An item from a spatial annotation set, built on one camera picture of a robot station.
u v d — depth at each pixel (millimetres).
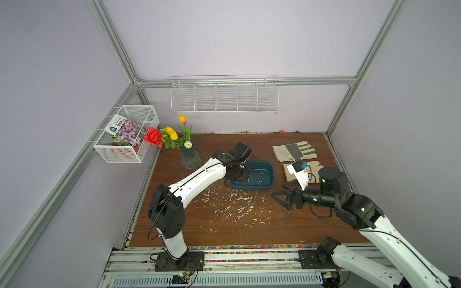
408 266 396
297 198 543
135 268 736
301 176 563
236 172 560
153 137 694
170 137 800
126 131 740
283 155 1089
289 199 543
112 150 740
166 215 445
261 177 999
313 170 545
